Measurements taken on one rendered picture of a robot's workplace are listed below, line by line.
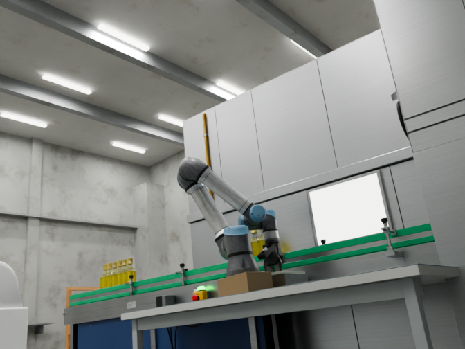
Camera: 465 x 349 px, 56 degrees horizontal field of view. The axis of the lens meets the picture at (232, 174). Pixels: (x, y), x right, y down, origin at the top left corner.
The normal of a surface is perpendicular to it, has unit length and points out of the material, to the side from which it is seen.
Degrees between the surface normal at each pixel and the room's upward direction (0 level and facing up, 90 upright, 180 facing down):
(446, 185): 90
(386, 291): 90
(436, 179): 90
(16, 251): 90
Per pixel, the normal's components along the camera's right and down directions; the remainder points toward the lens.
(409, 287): -0.66, -0.18
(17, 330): 0.78, -0.28
